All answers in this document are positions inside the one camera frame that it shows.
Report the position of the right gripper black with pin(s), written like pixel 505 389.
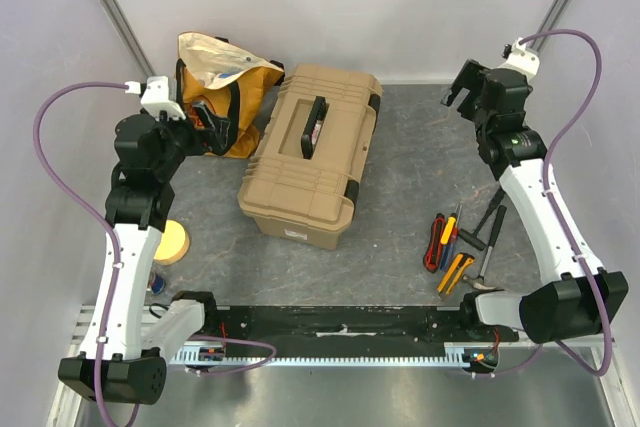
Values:
pixel 470 85

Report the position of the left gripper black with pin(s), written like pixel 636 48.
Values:
pixel 202 138

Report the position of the tan plastic toolbox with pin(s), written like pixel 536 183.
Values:
pixel 303 181

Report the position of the yellow handled pliers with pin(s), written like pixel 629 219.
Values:
pixel 450 225

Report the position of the black rubber mallet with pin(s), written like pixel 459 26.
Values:
pixel 471 238

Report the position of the blue red screwdriver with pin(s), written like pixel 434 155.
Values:
pixel 447 251

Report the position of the yellow black utility knife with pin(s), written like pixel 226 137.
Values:
pixel 455 273

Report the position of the red black pliers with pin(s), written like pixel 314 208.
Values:
pixel 433 253

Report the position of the steel claw hammer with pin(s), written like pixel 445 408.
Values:
pixel 478 283

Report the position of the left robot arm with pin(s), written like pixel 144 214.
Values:
pixel 118 361

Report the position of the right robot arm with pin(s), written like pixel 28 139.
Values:
pixel 578 295

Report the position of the orange paper shopping bag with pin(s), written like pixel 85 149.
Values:
pixel 232 80

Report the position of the round wooden disc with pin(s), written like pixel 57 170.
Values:
pixel 174 244

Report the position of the blue silver drink can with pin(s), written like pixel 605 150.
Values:
pixel 156 283

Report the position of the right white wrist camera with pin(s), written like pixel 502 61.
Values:
pixel 519 58

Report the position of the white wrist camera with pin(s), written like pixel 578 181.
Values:
pixel 519 58
pixel 158 97

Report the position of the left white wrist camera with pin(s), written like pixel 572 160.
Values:
pixel 158 97

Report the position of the aluminium frame rail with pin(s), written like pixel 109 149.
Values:
pixel 127 35

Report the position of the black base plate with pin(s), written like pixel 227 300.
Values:
pixel 429 323

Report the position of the slotted cable duct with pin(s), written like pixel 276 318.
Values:
pixel 201 356

